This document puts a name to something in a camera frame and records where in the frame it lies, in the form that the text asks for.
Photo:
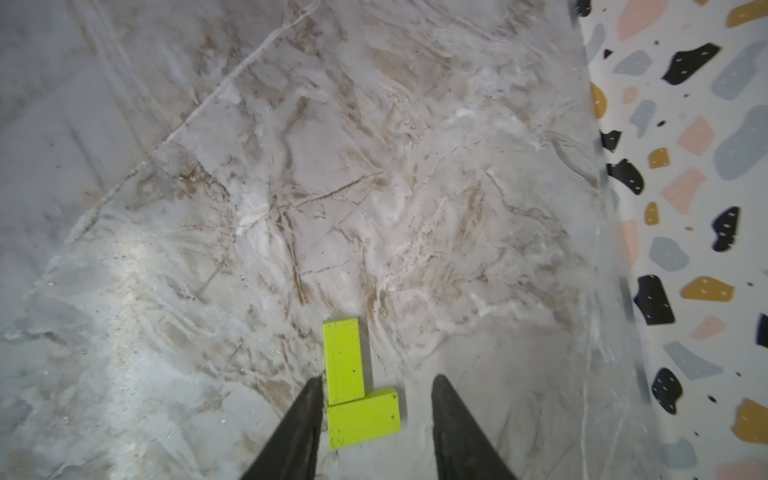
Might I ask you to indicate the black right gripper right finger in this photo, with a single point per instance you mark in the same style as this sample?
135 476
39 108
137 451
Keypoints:
462 451

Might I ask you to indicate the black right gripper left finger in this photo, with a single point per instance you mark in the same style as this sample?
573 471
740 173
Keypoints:
291 451

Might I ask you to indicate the lime green block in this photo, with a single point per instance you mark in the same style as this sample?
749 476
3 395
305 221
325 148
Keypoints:
374 416
343 359

